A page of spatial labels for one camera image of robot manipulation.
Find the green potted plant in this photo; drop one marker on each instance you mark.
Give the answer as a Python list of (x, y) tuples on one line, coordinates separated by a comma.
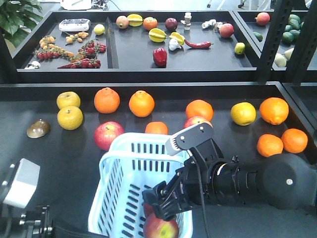
[(16, 16)]

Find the black upright rack post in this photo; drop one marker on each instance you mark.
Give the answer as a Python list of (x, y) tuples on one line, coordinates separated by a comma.
[(272, 41)]

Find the dark red apple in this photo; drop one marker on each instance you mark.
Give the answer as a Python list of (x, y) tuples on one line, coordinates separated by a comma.
[(148, 209)]

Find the red chili pepper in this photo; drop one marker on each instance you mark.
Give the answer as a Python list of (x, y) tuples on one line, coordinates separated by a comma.
[(198, 46)]

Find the large orange far right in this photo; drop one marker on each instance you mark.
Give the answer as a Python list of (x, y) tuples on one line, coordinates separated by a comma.
[(274, 110)]

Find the pink red apple centre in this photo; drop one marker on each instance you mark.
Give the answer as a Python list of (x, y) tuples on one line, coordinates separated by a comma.
[(195, 120)]

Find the back display tray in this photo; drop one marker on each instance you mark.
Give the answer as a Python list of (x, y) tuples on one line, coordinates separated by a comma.
[(232, 56)]

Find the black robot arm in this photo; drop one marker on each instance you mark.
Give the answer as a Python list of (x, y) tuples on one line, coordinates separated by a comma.
[(284, 181)]

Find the small orange front left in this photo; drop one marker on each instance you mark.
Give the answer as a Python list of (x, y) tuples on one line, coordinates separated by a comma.
[(157, 127)]

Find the red bell pepper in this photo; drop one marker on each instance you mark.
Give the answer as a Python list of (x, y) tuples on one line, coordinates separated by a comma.
[(160, 57)]

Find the pink red apple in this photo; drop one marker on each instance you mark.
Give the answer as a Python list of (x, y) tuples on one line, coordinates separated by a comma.
[(195, 120), (106, 133)]

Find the white garlic bulb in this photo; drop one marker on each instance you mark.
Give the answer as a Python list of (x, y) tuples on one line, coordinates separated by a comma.
[(174, 45)]

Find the orange behind centre apple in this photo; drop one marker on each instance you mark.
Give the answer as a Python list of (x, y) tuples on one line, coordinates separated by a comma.
[(199, 108)]

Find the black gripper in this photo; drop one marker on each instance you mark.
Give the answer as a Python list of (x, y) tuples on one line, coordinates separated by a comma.
[(35, 224), (192, 185)]

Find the brown mushroom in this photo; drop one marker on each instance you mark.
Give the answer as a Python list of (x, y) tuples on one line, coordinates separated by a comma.
[(38, 129)]

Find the black wooden produce table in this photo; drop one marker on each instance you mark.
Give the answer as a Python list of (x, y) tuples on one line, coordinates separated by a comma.
[(69, 159)]

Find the yellow round citrus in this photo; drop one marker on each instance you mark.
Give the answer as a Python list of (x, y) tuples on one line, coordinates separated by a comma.
[(243, 113)]

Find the orange front right outer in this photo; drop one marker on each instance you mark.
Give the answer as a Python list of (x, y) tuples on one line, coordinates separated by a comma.
[(294, 140)]

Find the orange back left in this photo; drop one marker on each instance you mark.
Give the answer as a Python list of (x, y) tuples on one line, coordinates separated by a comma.
[(106, 101)]

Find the orange front right inner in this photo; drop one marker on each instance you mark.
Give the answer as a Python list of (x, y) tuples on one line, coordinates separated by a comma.
[(269, 145)]

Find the light blue plastic basket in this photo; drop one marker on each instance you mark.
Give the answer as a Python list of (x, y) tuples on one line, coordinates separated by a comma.
[(134, 162)]

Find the pink red apple left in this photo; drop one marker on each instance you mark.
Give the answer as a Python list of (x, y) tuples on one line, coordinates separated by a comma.
[(106, 133)]

